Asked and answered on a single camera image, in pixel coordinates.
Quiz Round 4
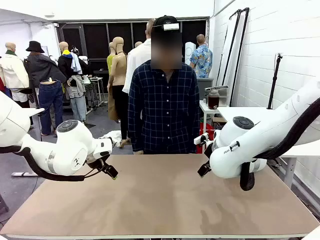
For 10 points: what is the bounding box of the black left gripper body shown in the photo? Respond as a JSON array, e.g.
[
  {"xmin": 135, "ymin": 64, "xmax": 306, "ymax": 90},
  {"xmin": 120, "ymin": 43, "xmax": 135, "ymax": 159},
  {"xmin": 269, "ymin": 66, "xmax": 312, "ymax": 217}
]
[{"xmin": 86, "ymin": 152, "xmax": 111, "ymax": 173}]

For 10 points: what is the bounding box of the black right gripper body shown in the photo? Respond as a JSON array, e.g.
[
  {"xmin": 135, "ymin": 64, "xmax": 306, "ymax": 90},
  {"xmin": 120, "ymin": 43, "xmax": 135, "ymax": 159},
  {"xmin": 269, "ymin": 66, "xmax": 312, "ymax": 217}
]
[{"xmin": 204, "ymin": 143, "xmax": 214, "ymax": 165}]

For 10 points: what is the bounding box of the person's left forearm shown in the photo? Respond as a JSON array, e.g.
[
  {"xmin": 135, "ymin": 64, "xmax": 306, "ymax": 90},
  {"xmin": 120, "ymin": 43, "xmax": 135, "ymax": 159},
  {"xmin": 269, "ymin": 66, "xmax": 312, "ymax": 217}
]
[{"xmin": 191, "ymin": 114, "xmax": 202, "ymax": 154}]

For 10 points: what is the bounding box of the beige mannequin with black pants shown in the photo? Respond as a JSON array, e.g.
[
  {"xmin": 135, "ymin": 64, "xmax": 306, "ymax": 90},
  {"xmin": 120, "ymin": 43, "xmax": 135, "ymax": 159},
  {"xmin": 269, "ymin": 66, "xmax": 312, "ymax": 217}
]
[{"xmin": 107, "ymin": 36, "xmax": 131, "ymax": 148}]

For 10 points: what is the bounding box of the red bag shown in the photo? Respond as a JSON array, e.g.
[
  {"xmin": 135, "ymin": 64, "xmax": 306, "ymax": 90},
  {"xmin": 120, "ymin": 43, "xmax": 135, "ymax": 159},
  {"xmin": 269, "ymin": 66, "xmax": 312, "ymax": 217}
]
[{"xmin": 196, "ymin": 122, "xmax": 217, "ymax": 155}]

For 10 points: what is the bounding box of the white cloth on floor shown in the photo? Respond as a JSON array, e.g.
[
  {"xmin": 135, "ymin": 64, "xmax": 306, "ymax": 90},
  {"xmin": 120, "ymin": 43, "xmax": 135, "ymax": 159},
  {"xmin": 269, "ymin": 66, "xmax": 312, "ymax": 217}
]
[{"xmin": 98, "ymin": 129, "xmax": 123, "ymax": 148}]

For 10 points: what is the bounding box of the brown cardboard box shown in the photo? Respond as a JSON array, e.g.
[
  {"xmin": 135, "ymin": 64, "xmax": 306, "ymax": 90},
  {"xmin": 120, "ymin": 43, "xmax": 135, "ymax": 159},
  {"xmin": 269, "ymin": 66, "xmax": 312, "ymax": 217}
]
[{"xmin": 211, "ymin": 116, "xmax": 227, "ymax": 131}]

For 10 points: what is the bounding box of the small white side table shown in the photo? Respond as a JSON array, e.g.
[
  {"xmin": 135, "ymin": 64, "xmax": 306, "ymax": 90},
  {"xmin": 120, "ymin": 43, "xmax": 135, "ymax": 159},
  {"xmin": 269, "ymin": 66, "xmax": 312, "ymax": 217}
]
[{"xmin": 199, "ymin": 99, "xmax": 226, "ymax": 151}]

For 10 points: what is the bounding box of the brown glass jar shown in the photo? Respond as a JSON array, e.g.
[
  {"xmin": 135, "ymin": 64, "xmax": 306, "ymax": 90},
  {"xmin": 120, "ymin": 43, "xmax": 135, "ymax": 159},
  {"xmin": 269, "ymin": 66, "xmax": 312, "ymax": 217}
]
[{"xmin": 207, "ymin": 89, "xmax": 220, "ymax": 110}]

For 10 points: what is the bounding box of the large white table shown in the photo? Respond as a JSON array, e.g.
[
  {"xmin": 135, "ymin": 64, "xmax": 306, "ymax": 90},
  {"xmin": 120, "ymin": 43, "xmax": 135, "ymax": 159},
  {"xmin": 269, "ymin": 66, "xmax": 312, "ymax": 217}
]
[{"xmin": 217, "ymin": 106, "xmax": 320, "ymax": 188}]

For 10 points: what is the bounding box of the person in blue plaid shirt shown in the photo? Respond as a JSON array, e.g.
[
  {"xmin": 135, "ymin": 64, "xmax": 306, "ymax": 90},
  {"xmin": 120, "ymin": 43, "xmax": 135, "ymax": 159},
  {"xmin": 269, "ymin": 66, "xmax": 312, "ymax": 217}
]
[{"xmin": 127, "ymin": 15, "xmax": 202, "ymax": 155}]

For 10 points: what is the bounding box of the grey metal tool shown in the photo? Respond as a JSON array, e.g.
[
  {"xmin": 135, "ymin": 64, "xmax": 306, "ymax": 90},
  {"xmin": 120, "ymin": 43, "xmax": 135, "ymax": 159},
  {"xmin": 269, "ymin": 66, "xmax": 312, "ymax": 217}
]
[{"xmin": 204, "ymin": 85, "xmax": 230, "ymax": 92}]

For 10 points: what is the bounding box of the grey bin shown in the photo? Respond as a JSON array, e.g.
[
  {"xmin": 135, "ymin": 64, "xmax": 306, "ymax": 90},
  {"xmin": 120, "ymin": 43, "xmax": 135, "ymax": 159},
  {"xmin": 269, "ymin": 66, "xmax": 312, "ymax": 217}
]
[{"xmin": 196, "ymin": 77, "xmax": 214, "ymax": 101}]

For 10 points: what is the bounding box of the white stand with foot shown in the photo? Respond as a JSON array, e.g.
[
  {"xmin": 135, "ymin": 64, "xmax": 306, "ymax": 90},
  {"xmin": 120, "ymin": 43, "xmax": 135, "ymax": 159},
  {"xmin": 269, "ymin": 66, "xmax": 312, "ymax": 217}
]
[{"xmin": 11, "ymin": 171, "xmax": 38, "ymax": 178}]

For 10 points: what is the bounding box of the white ironing table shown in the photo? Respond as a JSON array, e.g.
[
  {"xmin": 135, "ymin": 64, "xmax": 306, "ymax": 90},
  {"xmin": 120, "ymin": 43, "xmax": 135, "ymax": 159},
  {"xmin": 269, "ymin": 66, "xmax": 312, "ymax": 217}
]
[{"xmin": 89, "ymin": 76, "xmax": 105, "ymax": 107}]

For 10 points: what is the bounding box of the man in floral shirt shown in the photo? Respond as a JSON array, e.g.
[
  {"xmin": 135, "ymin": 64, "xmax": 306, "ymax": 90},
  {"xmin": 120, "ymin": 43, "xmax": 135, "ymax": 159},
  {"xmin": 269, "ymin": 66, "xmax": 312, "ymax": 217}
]
[{"xmin": 189, "ymin": 33, "xmax": 213, "ymax": 79}]

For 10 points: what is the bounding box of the black tripod stand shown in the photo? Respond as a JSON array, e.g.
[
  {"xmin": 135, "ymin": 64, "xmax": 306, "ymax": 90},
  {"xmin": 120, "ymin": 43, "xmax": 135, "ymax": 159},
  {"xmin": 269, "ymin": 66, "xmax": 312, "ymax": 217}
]
[{"xmin": 266, "ymin": 52, "xmax": 283, "ymax": 110}]

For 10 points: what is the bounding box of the mannequin in yellow-green dress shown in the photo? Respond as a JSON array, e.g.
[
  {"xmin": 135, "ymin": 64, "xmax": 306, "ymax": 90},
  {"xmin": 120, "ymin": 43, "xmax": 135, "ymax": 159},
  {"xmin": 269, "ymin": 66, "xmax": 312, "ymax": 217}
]
[{"xmin": 106, "ymin": 41, "xmax": 117, "ymax": 121}]

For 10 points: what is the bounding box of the mannequin in black jacket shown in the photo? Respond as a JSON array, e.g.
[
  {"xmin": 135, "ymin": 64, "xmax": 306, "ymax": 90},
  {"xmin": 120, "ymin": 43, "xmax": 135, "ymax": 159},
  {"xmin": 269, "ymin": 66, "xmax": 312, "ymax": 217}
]
[{"xmin": 57, "ymin": 41, "xmax": 93, "ymax": 123}]

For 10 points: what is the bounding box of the black metal stand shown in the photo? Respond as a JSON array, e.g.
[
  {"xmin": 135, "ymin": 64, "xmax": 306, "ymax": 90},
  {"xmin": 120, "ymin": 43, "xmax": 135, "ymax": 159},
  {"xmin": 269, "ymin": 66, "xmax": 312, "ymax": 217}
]
[{"xmin": 0, "ymin": 192, "xmax": 10, "ymax": 216}]

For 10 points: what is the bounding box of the black framed white panel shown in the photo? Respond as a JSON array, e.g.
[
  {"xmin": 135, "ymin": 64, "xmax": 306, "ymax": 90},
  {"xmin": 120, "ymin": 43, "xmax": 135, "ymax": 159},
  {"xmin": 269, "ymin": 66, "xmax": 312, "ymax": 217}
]
[
  {"xmin": 226, "ymin": 7, "xmax": 250, "ymax": 107},
  {"xmin": 216, "ymin": 9, "xmax": 242, "ymax": 87}
]

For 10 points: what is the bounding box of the mannequin with black hat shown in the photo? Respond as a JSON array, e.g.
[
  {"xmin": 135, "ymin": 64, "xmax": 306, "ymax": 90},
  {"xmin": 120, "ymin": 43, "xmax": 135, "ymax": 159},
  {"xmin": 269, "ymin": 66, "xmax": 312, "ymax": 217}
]
[{"xmin": 23, "ymin": 40, "xmax": 67, "ymax": 88}]

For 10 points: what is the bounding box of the mannequin in white shirt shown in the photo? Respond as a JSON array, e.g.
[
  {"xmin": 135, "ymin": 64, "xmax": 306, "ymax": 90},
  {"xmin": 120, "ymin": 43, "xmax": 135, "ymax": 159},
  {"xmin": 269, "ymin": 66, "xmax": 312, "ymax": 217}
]
[{"xmin": 122, "ymin": 18, "xmax": 154, "ymax": 95}]

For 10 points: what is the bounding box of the mannequin in white jacket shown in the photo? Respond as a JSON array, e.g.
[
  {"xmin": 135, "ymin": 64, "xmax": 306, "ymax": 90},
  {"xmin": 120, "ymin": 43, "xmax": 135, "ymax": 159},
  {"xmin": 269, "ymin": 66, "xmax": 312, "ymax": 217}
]
[{"xmin": 0, "ymin": 41, "xmax": 30, "ymax": 103}]

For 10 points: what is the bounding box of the black cap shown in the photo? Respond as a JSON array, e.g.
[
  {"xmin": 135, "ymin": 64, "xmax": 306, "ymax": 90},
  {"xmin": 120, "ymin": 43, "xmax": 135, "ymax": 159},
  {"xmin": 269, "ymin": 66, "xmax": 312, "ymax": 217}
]
[{"xmin": 152, "ymin": 15, "xmax": 180, "ymax": 33}]

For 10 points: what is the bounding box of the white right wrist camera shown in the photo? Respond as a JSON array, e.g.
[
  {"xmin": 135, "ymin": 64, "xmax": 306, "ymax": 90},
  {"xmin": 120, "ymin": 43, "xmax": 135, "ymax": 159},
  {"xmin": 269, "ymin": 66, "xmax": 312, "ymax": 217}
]
[{"xmin": 193, "ymin": 132, "xmax": 210, "ymax": 148}]

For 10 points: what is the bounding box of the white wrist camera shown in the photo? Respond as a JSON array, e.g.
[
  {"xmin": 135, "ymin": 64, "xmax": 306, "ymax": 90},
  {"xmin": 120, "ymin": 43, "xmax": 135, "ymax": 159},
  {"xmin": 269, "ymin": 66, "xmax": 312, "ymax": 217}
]
[
  {"xmin": 193, "ymin": 132, "xmax": 210, "ymax": 148},
  {"xmin": 93, "ymin": 137, "xmax": 113, "ymax": 160}
]

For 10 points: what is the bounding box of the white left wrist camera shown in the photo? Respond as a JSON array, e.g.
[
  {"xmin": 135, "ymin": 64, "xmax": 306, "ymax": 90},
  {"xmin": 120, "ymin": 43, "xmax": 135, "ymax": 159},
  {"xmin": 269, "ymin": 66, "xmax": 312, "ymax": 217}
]
[{"xmin": 93, "ymin": 137, "xmax": 113, "ymax": 160}]

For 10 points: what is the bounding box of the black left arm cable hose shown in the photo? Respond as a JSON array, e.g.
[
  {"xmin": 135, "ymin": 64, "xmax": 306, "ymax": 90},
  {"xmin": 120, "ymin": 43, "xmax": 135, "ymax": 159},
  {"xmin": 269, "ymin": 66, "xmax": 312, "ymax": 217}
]
[{"xmin": 0, "ymin": 146, "xmax": 111, "ymax": 182}]

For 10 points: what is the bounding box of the thin black floor cable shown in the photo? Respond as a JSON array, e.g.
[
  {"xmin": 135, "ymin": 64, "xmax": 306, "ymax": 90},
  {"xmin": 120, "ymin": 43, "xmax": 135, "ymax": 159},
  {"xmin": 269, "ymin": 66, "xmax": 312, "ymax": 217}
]
[{"xmin": 0, "ymin": 176, "xmax": 39, "ymax": 226}]

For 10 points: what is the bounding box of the white cylinder with ring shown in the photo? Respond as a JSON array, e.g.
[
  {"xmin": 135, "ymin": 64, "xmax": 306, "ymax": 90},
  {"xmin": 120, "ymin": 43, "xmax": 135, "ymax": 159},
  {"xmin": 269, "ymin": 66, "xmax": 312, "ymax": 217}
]
[{"xmin": 184, "ymin": 41, "xmax": 198, "ymax": 66}]

